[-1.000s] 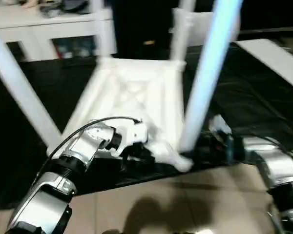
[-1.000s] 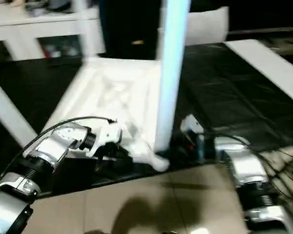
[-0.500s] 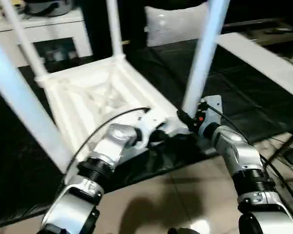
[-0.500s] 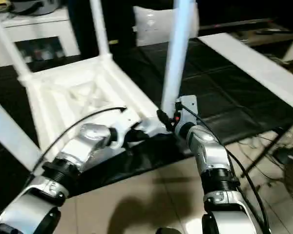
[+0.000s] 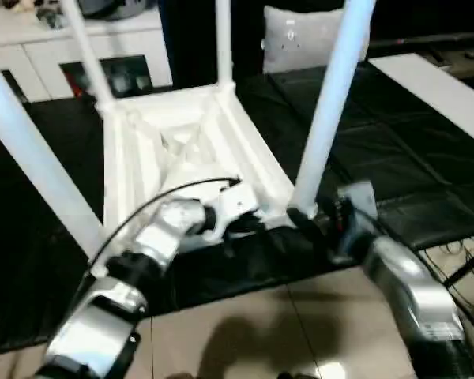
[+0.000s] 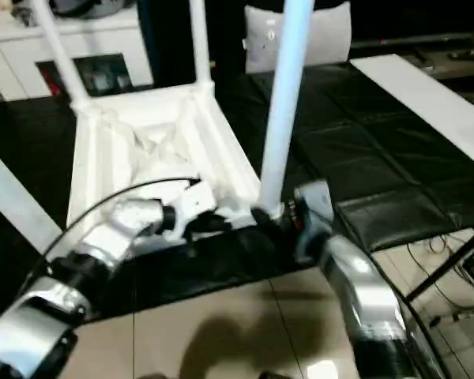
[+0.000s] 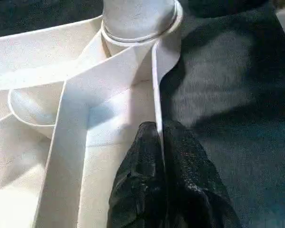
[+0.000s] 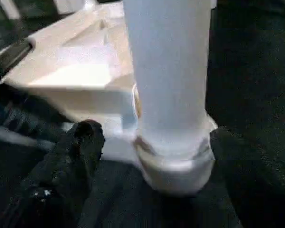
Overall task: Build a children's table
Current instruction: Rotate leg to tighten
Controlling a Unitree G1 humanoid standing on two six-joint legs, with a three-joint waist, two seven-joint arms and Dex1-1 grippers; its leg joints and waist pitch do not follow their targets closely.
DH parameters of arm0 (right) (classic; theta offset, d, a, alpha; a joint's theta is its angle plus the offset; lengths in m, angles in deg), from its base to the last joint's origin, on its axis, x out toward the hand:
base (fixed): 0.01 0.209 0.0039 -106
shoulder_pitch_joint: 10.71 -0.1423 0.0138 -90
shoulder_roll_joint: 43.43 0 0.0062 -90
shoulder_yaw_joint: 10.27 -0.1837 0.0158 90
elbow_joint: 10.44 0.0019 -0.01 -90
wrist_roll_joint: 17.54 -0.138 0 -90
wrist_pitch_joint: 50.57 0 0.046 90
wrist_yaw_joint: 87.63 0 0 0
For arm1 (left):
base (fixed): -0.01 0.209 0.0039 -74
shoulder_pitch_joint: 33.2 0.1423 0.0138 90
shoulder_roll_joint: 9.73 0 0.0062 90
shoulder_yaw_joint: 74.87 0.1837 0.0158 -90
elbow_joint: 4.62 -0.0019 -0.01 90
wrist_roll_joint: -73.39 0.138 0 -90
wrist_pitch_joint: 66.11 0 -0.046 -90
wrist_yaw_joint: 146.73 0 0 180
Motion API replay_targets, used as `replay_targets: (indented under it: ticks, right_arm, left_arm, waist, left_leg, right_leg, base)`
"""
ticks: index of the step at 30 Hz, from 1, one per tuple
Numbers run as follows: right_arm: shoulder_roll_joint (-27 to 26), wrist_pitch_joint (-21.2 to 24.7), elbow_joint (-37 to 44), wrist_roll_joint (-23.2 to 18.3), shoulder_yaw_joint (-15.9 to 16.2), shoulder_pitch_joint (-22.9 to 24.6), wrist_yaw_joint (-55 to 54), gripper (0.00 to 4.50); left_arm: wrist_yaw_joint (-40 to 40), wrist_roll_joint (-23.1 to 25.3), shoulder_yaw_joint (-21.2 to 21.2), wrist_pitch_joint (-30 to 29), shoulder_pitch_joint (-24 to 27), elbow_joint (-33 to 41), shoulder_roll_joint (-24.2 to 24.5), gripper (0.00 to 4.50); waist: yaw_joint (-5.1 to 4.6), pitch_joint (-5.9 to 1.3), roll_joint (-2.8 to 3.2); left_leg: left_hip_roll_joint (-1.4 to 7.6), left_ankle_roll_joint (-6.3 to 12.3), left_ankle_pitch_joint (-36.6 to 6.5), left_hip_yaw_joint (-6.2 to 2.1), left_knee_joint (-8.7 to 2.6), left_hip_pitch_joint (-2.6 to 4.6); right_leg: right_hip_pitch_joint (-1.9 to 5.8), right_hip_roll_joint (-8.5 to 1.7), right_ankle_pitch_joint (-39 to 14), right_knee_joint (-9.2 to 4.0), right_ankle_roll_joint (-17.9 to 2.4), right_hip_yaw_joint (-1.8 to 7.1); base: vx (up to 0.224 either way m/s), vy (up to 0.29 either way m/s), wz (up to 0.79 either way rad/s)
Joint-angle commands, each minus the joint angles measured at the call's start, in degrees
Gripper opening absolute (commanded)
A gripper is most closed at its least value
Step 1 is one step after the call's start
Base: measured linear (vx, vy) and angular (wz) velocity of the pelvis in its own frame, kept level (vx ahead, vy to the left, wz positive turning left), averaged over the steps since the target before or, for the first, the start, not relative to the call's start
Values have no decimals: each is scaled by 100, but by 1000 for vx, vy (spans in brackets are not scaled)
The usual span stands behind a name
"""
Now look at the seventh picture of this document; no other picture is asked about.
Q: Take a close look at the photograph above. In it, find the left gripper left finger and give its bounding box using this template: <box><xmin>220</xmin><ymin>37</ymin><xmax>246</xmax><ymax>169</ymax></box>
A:
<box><xmin>107</xmin><ymin>121</ymin><xmax>169</xmax><ymax>228</ymax></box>

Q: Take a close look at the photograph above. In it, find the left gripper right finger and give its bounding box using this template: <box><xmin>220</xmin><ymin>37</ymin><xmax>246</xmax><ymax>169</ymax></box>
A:
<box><xmin>162</xmin><ymin>119</ymin><xmax>240</xmax><ymax>228</ymax></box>

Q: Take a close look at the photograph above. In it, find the white plastic table top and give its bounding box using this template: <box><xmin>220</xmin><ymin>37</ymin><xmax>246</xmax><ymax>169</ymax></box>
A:
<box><xmin>0</xmin><ymin>9</ymin><xmax>185</xmax><ymax>228</ymax></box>

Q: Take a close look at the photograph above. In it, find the white plastic table leg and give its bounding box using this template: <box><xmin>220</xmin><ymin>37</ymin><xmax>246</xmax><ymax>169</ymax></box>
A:
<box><xmin>102</xmin><ymin>0</ymin><xmax>181</xmax><ymax>43</ymax></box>

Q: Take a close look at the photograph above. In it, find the black table mat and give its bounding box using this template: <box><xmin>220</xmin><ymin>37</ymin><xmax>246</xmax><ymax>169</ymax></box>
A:
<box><xmin>0</xmin><ymin>0</ymin><xmax>285</xmax><ymax>228</ymax></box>

